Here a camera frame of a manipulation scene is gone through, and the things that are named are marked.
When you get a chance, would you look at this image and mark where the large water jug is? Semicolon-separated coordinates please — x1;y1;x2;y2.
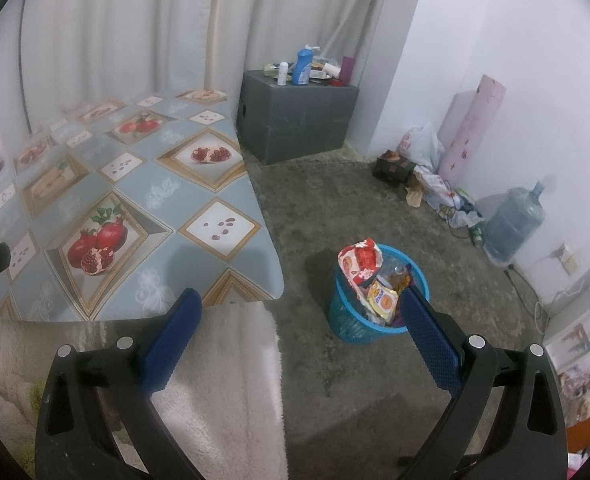
482;181;546;263

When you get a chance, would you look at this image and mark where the yellow snack packet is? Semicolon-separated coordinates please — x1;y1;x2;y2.
366;280;401;323

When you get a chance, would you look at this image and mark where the white curtain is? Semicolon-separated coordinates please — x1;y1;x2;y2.
0;0;428;131

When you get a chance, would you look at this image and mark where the orange box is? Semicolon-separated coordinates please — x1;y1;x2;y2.
565;410;590;461

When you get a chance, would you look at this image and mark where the blue and white bottle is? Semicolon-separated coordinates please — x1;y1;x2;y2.
292;46;322;86

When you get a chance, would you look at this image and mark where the blue wastebasket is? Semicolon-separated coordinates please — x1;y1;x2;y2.
327;243;431;345

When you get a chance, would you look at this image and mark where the red and white plastic bag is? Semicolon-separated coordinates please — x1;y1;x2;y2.
337;238;385;287

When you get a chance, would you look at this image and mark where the fruit-printed tablecloth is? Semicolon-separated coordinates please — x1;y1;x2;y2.
0;87;285;322

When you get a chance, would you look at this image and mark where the grey cabinet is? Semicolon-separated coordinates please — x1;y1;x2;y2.
236;70;361;166

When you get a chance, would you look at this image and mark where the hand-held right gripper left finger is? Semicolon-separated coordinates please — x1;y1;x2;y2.
34;287;203;480

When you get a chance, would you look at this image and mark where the pink rolled mat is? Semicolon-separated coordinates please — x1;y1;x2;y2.
437;74;507;191

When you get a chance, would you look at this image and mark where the pile of floor clutter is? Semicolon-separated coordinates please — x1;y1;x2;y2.
405;167;486;246

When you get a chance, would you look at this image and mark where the wall socket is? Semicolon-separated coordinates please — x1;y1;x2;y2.
557;244;580;275

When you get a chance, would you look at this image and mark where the white fleece blanket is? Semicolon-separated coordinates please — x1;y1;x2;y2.
0;302;288;480

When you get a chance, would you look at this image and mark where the white appliance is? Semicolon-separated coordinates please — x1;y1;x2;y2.
542;290;590;361

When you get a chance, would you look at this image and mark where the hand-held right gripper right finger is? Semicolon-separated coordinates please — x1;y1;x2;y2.
399;285;568;480

